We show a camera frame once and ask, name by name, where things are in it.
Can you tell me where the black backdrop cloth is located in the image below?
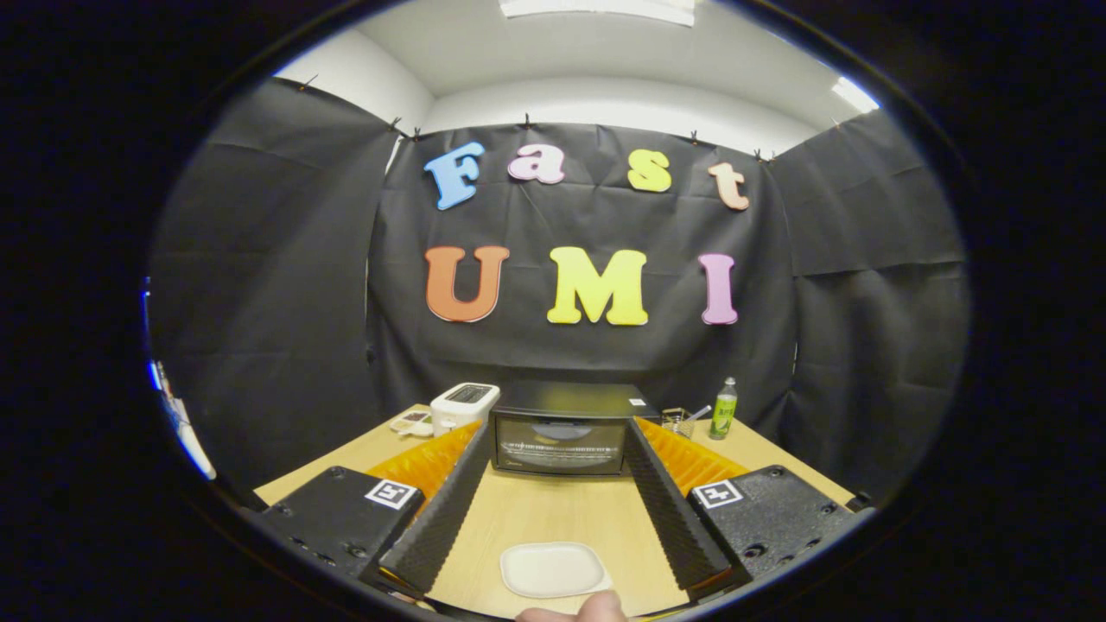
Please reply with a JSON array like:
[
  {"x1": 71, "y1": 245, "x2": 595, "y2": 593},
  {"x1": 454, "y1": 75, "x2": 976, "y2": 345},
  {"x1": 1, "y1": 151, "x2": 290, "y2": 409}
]
[{"x1": 147, "y1": 76, "x2": 973, "y2": 502}]

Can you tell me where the small ceiling light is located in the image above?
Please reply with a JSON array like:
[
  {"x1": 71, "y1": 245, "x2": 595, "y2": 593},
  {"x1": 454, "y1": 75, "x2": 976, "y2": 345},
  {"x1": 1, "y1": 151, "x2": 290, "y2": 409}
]
[{"x1": 831, "y1": 76, "x2": 880, "y2": 113}]

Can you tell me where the white plate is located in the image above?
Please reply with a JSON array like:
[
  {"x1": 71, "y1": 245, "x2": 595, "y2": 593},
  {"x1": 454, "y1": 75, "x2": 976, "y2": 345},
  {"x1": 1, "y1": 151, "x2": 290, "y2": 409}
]
[{"x1": 500, "y1": 542, "x2": 613, "y2": 599}]

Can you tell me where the white pop-up toaster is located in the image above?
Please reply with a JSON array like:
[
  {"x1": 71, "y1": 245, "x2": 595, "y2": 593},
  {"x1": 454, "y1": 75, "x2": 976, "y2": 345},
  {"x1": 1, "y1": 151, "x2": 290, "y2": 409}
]
[{"x1": 429, "y1": 383, "x2": 501, "y2": 437}]

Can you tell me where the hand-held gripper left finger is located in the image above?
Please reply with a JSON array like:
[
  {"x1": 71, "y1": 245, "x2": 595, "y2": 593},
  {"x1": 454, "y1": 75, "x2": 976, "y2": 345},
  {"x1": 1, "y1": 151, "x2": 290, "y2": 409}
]
[{"x1": 251, "y1": 421, "x2": 492, "y2": 599}]

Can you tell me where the long ceiling light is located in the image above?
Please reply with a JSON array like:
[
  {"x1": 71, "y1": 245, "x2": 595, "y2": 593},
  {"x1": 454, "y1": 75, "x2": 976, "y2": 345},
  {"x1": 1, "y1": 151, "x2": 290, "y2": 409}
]
[{"x1": 499, "y1": 0, "x2": 696, "y2": 27}]

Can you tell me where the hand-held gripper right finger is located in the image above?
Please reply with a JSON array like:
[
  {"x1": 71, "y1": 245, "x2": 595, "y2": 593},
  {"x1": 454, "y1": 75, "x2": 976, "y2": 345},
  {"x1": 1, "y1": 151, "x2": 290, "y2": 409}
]
[{"x1": 624, "y1": 417, "x2": 874, "y2": 603}]

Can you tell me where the black toaster oven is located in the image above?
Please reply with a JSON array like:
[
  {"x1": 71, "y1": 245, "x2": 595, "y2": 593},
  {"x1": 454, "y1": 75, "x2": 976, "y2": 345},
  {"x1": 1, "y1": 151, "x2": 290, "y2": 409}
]
[{"x1": 489, "y1": 383, "x2": 662, "y2": 477}]

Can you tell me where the green drink bottle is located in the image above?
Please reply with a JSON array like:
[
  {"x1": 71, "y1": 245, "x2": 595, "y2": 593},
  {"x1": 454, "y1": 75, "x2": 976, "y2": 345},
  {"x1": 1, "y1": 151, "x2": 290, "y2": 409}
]
[{"x1": 709, "y1": 377, "x2": 739, "y2": 441}]

